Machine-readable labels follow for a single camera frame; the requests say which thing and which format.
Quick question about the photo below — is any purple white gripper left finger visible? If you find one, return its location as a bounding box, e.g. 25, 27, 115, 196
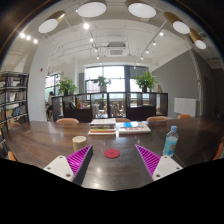
44, 145, 93, 186

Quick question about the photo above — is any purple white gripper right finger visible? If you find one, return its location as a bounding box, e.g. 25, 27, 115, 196
136, 145, 182, 181

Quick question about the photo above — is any clear plastic water bottle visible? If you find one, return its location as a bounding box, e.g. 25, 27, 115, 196
163, 125, 179, 157

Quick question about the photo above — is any cream paper cup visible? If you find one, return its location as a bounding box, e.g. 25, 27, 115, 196
72, 136, 87, 151

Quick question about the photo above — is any red round coaster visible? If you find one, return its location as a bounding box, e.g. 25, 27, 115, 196
104, 149, 120, 158

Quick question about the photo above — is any white blue open book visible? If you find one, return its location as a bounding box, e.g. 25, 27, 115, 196
119, 121, 151, 134

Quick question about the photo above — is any orange chair far left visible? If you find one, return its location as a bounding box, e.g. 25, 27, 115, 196
56, 118, 79, 124

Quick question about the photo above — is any orange chair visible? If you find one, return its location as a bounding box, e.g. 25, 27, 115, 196
116, 118, 131, 122
56, 118, 79, 124
178, 114, 191, 119
146, 116, 169, 121

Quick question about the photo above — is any stack of books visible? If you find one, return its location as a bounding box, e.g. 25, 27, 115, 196
89, 118, 116, 135

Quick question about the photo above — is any orange chair far right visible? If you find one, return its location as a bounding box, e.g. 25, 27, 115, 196
178, 114, 191, 119

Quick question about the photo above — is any orange chair right edge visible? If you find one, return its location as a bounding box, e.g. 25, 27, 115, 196
213, 137, 224, 160

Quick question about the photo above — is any orange chair edge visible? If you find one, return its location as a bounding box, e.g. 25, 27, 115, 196
213, 137, 224, 160
8, 151, 18, 162

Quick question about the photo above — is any orange chair middle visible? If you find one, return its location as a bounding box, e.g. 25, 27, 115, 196
116, 118, 131, 122

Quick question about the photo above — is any orange chair left edge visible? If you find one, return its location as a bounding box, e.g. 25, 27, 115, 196
8, 151, 18, 162

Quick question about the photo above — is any dark low shelf unit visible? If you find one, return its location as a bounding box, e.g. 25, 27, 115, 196
52, 92, 168, 123

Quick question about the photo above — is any seated person in background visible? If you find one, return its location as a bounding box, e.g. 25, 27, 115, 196
46, 91, 54, 120

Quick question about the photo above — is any left potted green plant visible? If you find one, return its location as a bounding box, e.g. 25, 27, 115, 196
58, 77, 77, 96

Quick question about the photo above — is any potted green plant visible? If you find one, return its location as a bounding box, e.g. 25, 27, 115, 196
134, 72, 156, 93
93, 76, 111, 92
58, 77, 77, 96

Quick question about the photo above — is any right potted green plant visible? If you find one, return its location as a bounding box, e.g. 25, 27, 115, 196
134, 72, 156, 93

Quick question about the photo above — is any middle potted green plant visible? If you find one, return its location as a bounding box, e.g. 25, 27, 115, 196
93, 76, 111, 92

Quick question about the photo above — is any tall bookshelf with books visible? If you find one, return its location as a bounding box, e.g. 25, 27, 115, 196
0, 71, 29, 133

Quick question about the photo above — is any ceiling air conditioner unit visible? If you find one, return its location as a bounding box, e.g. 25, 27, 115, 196
107, 42, 126, 57

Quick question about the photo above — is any round pendant lamp far right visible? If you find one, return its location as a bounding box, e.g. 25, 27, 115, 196
189, 29, 206, 50

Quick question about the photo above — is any round pendant lamp left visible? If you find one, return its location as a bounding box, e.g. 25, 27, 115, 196
38, 10, 65, 34

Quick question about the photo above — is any round pendant lamp centre-left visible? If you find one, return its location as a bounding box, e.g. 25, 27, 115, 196
77, 0, 107, 18

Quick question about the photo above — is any round pendant lamp centre-right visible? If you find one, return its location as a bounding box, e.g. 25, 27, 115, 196
125, 0, 156, 18

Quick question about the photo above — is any white wall radiator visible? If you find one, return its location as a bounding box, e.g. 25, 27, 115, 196
174, 98, 197, 117

